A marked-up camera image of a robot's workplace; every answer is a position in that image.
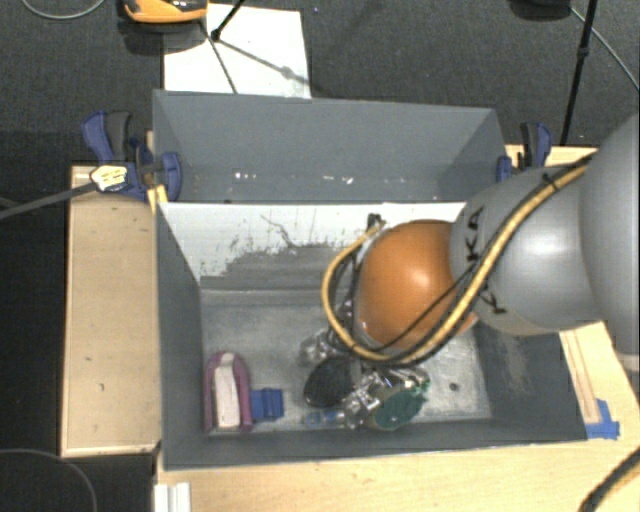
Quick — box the dark green round thing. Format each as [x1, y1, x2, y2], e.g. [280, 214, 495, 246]
[370, 384, 432, 433]

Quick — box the black oval thing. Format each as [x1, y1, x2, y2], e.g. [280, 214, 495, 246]
[302, 356, 362, 410]

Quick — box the small blue clear thing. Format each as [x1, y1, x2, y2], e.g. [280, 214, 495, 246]
[304, 409, 347, 430]

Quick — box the clear glass thing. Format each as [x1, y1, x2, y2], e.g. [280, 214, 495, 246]
[298, 329, 347, 370]

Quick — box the blue ribbed block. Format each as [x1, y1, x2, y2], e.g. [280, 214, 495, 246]
[249, 387, 286, 421]

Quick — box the grey metal bin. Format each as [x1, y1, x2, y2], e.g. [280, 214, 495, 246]
[151, 89, 589, 472]

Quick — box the pale wood flat board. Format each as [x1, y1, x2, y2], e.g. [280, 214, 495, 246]
[59, 165, 165, 459]

